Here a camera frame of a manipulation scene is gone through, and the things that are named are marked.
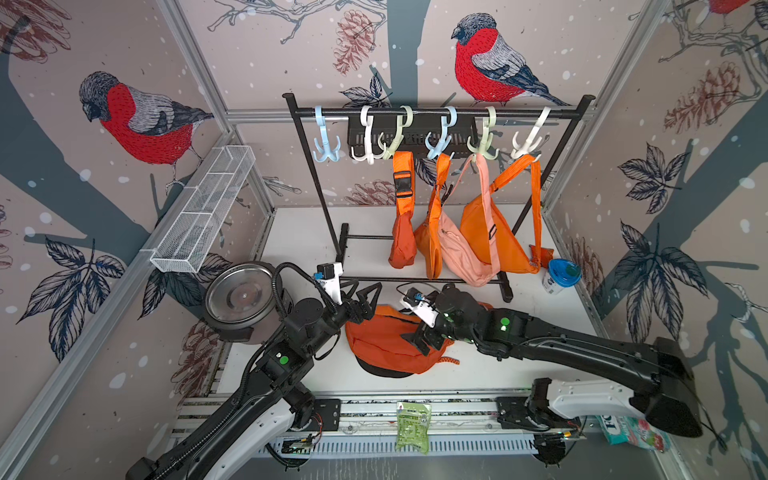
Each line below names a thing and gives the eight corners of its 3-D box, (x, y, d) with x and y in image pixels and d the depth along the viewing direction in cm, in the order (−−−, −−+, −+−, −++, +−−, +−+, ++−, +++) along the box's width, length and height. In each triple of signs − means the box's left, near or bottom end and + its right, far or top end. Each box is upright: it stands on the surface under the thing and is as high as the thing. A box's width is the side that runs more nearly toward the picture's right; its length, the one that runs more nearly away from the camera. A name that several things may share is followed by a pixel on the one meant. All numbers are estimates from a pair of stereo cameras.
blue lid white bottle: (545, 297, 96) (557, 282, 88) (536, 273, 101) (547, 258, 94) (574, 297, 96) (588, 282, 88) (563, 273, 101) (576, 258, 94)
